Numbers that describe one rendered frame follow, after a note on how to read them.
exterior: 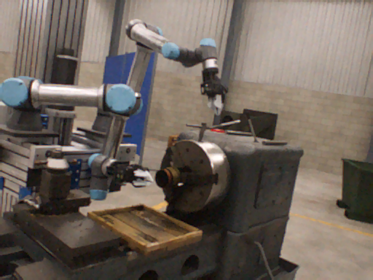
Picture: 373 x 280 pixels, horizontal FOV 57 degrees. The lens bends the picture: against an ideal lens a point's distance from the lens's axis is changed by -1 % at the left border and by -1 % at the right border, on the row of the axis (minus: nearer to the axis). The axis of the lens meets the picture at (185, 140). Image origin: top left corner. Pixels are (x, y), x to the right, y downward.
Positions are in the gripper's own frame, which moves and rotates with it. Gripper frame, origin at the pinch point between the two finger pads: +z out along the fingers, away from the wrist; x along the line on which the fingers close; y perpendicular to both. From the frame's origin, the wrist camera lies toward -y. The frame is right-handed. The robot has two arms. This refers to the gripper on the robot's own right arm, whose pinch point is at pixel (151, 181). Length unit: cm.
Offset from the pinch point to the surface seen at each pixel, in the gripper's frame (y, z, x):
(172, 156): -17.2, -7.2, 7.6
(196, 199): -22.4, 5.0, -8.5
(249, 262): -56, 17, -41
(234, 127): -788, -479, -26
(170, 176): -10.0, 0.1, 1.3
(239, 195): -38.1, 15.9, -5.5
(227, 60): -873, -604, 183
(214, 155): -26.7, 7.8, 10.9
